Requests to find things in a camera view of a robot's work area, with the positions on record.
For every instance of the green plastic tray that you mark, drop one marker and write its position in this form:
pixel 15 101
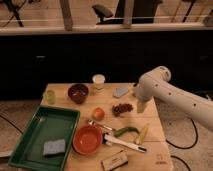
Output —
pixel 47 124

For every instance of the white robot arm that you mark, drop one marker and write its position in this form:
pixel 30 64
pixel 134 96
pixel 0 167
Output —
pixel 155 83

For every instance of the yellow corn cob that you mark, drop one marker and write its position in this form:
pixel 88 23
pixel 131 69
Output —
pixel 140 139

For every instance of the metal spoon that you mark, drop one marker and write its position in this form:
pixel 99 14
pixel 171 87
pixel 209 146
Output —
pixel 91 122

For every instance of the white cup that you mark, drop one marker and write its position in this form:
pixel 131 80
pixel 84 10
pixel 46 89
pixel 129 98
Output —
pixel 98 81

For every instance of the red grape bunch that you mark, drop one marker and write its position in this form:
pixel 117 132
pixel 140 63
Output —
pixel 117 110

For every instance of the orange tomato fruit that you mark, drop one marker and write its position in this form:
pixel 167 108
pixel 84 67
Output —
pixel 98 114

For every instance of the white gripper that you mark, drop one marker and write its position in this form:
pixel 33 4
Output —
pixel 143 97

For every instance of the black office chair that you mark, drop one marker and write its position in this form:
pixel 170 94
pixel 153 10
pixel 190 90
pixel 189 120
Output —
pixel 143 12

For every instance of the wooden block eraser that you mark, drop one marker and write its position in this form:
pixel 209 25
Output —
pixel 114 161

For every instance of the red orange bowl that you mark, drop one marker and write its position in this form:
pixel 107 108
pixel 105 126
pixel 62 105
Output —
pixel 87 140

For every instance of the green translucent cup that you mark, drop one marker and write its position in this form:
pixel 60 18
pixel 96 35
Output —
pixel 50 96

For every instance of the green chili pepper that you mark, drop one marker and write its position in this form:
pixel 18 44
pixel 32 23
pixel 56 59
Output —
pixel 124 130

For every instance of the dark maroon bowl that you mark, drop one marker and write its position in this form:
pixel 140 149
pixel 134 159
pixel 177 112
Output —
pixel 78 93

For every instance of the blue grey sponge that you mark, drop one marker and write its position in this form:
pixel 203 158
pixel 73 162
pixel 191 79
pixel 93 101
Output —
pixel 54 147

